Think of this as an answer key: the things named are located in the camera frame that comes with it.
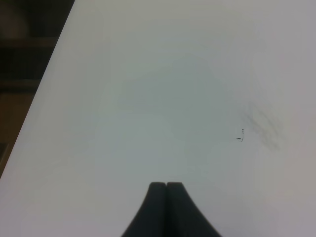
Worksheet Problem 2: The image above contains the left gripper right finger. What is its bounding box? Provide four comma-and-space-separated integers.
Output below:
166, 182, 220, 237

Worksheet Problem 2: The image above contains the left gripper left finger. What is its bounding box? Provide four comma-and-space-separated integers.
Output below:
123, 182, 166, 237

